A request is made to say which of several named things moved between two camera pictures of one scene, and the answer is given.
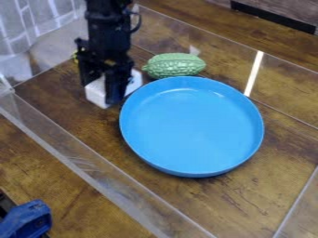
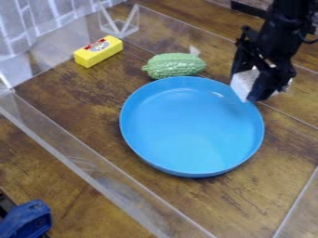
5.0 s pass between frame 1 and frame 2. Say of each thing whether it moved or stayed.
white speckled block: moved
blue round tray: stayed
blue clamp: stayed
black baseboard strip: stayed
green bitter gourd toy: stayed
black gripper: moved
